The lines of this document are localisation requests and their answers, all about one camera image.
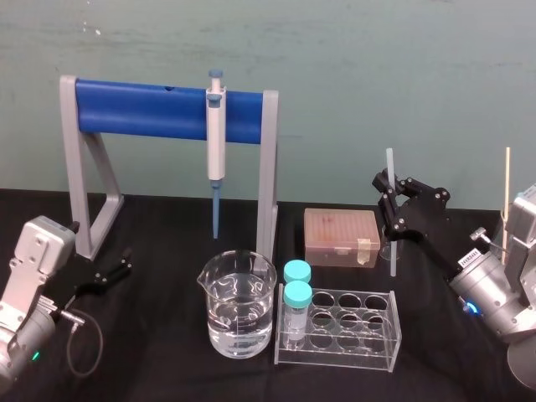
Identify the clear acrylic tube rack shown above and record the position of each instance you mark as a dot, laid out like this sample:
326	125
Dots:
377	356

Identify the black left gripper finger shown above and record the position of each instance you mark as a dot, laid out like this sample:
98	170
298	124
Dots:
124	259
112	276

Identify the thin wooden stick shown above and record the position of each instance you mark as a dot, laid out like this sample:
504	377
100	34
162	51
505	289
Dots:
507	184

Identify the small glass beaker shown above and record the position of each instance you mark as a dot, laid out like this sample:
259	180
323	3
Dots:
386	251

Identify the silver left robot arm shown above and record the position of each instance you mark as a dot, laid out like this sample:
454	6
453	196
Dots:
29	268

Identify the teal capped sample tube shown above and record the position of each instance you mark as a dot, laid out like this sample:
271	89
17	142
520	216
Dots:
297	297
297	271

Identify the beige tape strip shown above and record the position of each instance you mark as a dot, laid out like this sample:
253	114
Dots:
366	251

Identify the black table cloth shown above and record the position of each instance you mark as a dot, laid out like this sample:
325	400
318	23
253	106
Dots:
159	368

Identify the large glass beaker with water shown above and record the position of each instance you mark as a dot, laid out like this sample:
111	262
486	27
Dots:
238	318

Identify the grey and blue pipette stand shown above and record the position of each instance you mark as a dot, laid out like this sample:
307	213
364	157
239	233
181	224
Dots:
138	109

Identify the translucent orange pipette tip box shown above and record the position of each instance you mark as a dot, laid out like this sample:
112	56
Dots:
335	234

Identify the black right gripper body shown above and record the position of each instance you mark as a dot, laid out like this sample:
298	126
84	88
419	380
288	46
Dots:
431	226

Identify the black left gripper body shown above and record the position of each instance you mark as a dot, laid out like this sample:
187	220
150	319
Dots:
86	288

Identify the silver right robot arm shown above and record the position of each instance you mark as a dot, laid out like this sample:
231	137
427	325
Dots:
490	285

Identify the white and blue pipette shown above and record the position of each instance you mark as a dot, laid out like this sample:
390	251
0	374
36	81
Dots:
216	146

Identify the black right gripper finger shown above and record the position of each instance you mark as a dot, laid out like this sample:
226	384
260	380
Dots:
391	218
382	181

